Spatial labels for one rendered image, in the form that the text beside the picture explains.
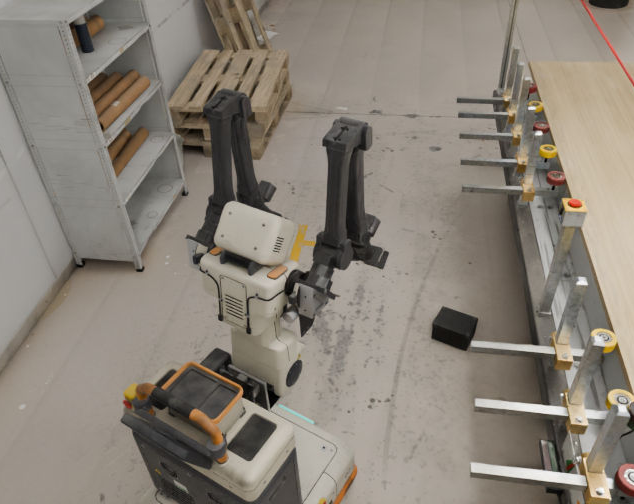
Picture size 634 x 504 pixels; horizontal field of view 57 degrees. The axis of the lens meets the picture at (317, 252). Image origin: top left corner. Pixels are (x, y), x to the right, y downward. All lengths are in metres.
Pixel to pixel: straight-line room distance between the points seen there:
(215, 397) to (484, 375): 1.63
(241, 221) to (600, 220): 1.56
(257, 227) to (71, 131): 1.87
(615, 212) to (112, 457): 2.47
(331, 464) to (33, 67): 2.35
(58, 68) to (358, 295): 1.99
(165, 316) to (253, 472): 1.81
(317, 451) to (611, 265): 1.34
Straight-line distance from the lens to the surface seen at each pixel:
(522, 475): 1.80
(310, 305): 1.71
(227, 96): 1.86
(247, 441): 1.87
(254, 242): 1.69
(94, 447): 3.03
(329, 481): 2.40
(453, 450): 2.82
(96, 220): 3.68
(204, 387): 1.89
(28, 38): 3.25
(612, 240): 2.57
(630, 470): 1.85
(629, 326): 2.22
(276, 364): 2.00
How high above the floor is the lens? 2.37
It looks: 39 degrees down
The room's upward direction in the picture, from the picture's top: 3 degrees counter-clockwise
